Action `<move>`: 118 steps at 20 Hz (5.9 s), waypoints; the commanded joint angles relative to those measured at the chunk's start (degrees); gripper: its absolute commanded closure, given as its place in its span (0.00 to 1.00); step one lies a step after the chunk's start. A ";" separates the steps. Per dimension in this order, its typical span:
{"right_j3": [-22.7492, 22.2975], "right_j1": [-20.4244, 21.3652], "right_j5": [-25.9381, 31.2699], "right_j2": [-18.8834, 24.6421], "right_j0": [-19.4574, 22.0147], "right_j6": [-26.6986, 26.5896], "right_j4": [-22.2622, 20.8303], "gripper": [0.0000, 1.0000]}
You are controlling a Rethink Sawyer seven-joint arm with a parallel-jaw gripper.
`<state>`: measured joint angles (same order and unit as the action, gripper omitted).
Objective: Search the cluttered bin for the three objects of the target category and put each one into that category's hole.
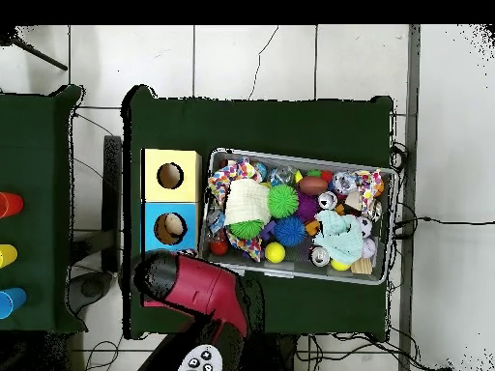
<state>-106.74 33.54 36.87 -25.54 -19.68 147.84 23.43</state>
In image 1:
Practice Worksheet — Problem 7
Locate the brown football toy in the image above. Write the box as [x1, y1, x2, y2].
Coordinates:
[298, 175, 331, 198]

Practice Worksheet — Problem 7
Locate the black red drink can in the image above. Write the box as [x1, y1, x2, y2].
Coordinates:
[309, 246, 333, 269]

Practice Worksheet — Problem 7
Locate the yellow plastic cup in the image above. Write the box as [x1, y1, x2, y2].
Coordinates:
[0, 243, 18, 270]

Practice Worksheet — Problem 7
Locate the red ball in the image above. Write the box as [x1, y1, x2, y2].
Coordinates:
[209, 238, 230, 258]

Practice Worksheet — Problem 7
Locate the large green fuzzy ball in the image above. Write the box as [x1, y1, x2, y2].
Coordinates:
[267, 185, 301, 220]

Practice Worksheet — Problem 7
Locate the colourful polka dot fabric toy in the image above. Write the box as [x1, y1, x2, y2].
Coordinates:
[355, 169, 386, 206]

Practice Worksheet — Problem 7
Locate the clear plastic ball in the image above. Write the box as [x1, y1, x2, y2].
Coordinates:
[332, 170, 359, 195]

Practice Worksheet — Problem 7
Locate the clear mesh bin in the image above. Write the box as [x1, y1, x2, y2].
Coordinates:
[198, 148, 399, 286]

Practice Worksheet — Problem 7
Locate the pale wooden cube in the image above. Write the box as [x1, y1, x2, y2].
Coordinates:
[350, 257, 374, 276]

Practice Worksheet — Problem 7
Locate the white baseball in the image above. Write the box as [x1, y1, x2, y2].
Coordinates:
[362, 237, 379, 260]

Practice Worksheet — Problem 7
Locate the mint green waffle cloth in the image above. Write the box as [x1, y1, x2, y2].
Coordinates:
[312, 209, 365, 267]

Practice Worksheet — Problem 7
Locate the blue plastic cup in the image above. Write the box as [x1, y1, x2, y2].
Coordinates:
[0, 287, 28, 320]

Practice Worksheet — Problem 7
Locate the dark green table cloth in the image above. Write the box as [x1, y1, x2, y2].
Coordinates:
[0, 84, 85, 333]
[123, 84, 395, 340]

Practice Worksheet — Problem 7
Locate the red plastic cup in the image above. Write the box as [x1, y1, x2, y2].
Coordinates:
[0, 191, 24, 219]

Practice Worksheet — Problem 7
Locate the black tripod leg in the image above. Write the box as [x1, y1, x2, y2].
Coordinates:
[0, 26, 70, 72]

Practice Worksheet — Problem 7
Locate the wooden box with three holes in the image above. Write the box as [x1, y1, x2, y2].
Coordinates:
[139, 148, 204, 309]

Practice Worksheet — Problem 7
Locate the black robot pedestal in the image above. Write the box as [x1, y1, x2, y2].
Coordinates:
[261, 331, 299, 371]

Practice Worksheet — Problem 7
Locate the black equipment stand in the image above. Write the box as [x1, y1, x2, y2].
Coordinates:
[68, 134, 125, 310]

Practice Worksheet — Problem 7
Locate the purple spiky ball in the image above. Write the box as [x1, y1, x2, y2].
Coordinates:
[297, 192, 322, 225]

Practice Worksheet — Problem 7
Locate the blue fuzzy ball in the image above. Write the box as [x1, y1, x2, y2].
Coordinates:
[275, 215, 308, 248]

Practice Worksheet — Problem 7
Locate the colourful patchwork fabric toy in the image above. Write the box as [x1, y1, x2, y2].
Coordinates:
[206, 157, 264, 264]

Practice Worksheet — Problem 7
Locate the green spiky ball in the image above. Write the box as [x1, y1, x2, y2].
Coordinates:
[228, 219, 265, 241]

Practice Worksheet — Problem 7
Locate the silver drink can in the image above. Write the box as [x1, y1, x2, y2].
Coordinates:
[317, 190, 339, 212]

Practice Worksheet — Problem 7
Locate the cream yellow waffle cloth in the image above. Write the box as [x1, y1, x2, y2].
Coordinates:
[223, 178, 272, 225]

